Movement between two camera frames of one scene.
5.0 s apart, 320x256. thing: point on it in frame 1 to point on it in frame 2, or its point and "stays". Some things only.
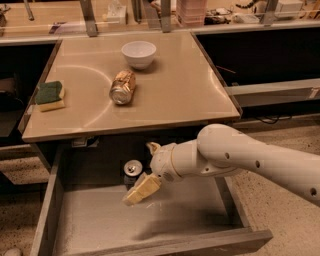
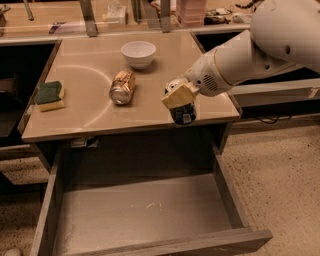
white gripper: [162, 162] to [204, 75]
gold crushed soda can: [122, 87] stays
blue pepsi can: [131, 170] to [183, 114]
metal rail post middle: [166, 15] stays
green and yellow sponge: [48, 96] stays
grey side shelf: [276, 91] stays
